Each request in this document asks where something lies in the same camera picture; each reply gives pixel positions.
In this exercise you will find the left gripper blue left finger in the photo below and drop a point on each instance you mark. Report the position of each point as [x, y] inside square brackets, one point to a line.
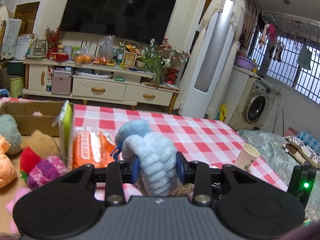
[118, 173]

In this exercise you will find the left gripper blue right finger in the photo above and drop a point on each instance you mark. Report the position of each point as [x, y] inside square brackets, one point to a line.
[198, 174]

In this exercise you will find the light blue fluffy plush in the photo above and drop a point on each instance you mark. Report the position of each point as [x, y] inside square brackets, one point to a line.
[156, 154]

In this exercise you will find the brown furry plush toy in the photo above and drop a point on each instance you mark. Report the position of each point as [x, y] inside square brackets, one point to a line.
[182, 190]

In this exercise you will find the orange snack package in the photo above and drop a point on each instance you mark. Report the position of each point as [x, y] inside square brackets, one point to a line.
[92, 146]

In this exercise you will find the white paper cup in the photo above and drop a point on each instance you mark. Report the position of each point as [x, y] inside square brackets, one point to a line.
[247, 156]

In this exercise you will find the yellow detergent bottle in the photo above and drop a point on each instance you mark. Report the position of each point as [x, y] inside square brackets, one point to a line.
[221, 115]

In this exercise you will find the pink purple knitted plush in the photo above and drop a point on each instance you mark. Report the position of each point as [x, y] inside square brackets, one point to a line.
[45, 171]

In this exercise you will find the green yellow packet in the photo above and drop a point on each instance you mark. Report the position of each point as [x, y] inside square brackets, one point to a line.
[64, 122]

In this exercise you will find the cardboard box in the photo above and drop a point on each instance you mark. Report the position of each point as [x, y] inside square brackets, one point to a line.
[29, 116]

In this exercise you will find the tan plush toy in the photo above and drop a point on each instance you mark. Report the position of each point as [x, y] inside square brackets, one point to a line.
[42, 144]

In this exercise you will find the white standing air conditioner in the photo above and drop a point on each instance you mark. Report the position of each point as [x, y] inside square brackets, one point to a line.
[210, 65]

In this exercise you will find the red strawberry plush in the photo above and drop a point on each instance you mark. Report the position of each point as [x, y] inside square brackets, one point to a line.
[28, 160]

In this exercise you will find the cream TV stand cabinet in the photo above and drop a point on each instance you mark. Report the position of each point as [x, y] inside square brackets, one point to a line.
[124, 88]

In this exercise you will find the silver front-load washing machine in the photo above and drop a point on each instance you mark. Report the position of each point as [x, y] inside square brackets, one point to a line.
[249, 100]

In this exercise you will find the red vase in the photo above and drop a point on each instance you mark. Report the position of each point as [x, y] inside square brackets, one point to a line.
[171, 76]

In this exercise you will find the pink storage box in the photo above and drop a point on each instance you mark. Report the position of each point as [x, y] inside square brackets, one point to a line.
[61, 82]

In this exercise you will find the orange plush toy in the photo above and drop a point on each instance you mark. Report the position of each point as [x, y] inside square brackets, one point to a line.
[7, 170]

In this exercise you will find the framed certificate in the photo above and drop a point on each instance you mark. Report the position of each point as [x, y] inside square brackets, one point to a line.
[129, 59]

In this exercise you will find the teal knitted plush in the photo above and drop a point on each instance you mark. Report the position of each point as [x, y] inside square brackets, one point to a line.
[9, 130]

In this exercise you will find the purple plastic basin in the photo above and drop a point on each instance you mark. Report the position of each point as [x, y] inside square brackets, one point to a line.
[245, 63]

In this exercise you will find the bag of oranges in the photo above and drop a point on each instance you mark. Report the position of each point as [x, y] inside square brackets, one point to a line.
[83, 56]

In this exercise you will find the potted flower plant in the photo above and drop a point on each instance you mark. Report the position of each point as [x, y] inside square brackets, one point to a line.
[160, 57]

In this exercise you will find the red gift box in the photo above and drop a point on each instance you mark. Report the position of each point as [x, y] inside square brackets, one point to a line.
[58, 57]

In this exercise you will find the green waste bin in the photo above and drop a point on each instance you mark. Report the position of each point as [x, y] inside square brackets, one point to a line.
[16, 85]

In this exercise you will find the black flat screen television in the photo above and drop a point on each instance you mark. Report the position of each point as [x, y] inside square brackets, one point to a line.
[137, 20]

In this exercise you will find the wooden chair with cover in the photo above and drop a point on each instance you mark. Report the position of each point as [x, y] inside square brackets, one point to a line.
[10, 29]

